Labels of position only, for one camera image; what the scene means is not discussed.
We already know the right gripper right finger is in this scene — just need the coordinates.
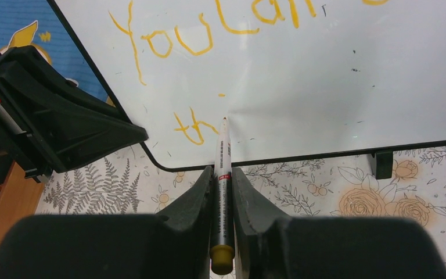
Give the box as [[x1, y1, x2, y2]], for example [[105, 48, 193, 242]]
[[232, 167, 446, 278]]

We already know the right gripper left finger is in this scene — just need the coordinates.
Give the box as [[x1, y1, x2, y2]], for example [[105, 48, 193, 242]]
[[0, 167, 214, 278]]

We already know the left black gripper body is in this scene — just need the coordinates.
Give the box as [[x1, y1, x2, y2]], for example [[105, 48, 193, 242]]
[[0, 52, 55, 183]]

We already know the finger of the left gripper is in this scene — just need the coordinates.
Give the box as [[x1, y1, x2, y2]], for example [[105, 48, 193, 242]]
[[0, 58, 148, 173], [11, 45, 125, 120]]

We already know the white marker pen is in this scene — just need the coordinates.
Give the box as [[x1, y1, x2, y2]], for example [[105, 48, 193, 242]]
[[209, 117, 235, 276]]

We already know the black framed whiteboard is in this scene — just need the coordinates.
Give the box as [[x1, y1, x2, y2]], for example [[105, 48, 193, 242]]
[[49, 1, 446, 171]]

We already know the blue pikachu cloth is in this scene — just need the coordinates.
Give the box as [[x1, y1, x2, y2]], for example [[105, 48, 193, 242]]
[[0, 1, 112, 104]]

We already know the wooden compartment tray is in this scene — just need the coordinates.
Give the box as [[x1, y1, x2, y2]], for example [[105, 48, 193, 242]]
[[0, 163, 44, 243]]

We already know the floral table mat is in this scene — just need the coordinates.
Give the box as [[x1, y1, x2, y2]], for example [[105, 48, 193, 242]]
[[36, 146, 446, 264]]

